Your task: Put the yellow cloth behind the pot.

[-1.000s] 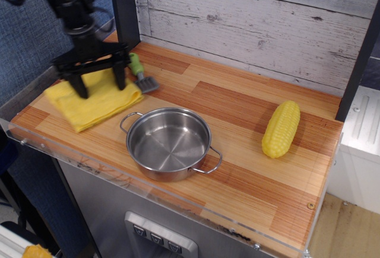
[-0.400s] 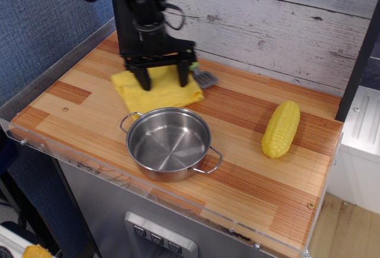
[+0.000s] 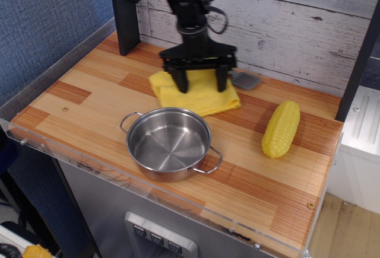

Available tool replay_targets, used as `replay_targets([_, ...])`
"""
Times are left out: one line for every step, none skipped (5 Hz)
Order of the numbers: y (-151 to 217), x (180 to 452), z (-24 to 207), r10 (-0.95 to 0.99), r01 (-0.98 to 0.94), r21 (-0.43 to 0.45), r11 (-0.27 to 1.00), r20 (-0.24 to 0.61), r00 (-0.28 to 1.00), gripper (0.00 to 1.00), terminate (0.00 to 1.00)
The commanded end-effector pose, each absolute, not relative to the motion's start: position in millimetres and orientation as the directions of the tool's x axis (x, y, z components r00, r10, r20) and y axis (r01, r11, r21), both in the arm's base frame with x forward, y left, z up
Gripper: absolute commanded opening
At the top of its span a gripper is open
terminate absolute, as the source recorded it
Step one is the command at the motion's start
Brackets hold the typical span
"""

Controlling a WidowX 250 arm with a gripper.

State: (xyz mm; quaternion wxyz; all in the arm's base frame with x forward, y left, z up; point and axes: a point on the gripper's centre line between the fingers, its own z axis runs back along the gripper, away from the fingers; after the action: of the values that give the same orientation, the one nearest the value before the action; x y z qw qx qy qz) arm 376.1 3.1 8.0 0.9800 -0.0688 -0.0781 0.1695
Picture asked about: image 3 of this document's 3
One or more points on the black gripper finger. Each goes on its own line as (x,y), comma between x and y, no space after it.
(180,79)
(222,73)

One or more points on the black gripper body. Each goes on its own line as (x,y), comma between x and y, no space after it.
(196,52)

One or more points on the green grey toy spatula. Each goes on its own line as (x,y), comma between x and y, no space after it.
(244,80)

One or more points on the yellow cloth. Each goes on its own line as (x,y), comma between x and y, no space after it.
(202,97)

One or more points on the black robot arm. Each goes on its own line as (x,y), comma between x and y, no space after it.
(191,15)

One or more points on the stainless steel pot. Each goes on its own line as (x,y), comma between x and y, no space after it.
(170,144)

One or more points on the yellow plastic corn cob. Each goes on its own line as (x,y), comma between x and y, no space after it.
(281,130)

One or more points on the silver toy fridge cabinet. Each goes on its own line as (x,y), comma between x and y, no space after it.
(104,204)

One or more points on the silver dispenser button panel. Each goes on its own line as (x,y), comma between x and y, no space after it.
(150,239)

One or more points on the white ribbed appliance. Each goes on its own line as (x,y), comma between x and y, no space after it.
(354,176)

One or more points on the clear acrylic edge guard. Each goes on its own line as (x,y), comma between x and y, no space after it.
(269,203)

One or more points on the black yellow bag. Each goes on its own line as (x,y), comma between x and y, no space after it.
(18,242)

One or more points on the black left upright post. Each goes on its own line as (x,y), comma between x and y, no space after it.
(126,25)

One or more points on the black upright post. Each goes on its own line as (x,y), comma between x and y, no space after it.
(126,25)
(359,66)

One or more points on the black right upright post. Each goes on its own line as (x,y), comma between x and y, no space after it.
(359,66)

